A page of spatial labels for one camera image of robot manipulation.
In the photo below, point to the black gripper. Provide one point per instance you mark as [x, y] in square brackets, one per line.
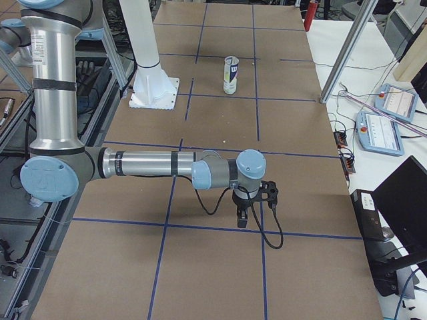
[242, 202]

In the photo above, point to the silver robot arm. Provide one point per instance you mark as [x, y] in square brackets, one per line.
[14, 34]
[205, 169]

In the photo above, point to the clear tennis ball can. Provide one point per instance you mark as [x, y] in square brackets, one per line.
[231, 64]

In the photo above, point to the orange connector block near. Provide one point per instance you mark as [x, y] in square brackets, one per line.
[347, 164]

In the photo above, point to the orange connector block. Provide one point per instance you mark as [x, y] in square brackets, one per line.
[347, 164]
[340, 138]

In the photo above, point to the orange connector block far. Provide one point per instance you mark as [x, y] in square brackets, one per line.
[340, 138]

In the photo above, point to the black computer box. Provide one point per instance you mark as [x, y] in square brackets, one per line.
[389, 268]

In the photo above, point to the near blue teach pendant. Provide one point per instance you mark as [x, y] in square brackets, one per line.
[378, 134]

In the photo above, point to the blue teach pendant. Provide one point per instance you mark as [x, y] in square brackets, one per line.
[397, 102]
[378, 134]

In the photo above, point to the black monitor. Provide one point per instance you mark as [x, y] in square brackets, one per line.
[401, 199]

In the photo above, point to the far blue teach pendant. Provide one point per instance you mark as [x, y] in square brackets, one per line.
[397, 102]

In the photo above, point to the wooden board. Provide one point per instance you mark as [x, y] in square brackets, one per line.
[414, 59]

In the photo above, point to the red cylinder tube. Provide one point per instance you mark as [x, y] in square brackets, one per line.
[310, 14]

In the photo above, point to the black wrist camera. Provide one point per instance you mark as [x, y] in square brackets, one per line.
[269, 194]

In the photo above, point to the aluminium side frame rack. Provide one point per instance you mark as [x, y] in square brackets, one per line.
[60, 164]

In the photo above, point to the aluminium frame post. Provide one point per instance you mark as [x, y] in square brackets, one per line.
[350, 42]

